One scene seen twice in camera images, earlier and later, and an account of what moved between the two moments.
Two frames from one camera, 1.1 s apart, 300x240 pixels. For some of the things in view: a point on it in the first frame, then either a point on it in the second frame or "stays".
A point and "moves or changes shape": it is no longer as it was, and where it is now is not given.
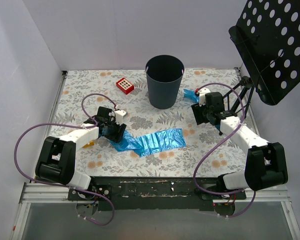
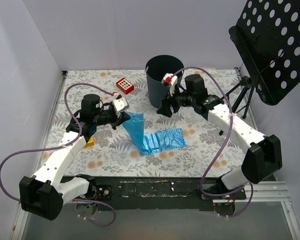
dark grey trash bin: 164,74 stays
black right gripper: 197,114 → 171,103
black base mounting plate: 166,193 stays
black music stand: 272,38 stays
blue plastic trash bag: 144,143 moves or changes shape
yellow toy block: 91,143 stays
